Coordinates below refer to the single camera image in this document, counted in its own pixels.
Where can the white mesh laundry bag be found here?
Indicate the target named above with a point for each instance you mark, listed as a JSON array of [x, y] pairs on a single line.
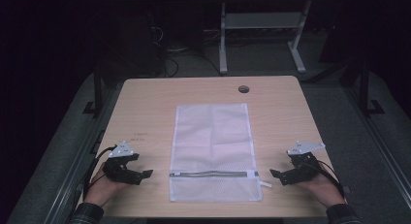
[[211, 136]]

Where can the person's left hand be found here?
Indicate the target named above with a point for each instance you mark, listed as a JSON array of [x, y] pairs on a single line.
[[102, 189]]

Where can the white metal desk frame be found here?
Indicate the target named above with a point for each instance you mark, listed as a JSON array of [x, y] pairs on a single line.
[[261, 20]]

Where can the black metal stand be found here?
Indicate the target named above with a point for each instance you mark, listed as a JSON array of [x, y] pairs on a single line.
[[97, 88], [365, 88]]

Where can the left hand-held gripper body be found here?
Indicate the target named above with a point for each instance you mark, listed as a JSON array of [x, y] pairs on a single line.
[[120, 150]]

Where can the person's right hand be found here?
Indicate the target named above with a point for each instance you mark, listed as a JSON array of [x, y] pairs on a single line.
[[323, 188]]

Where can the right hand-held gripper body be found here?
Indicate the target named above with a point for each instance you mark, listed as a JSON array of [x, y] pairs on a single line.
[[303, 148]]

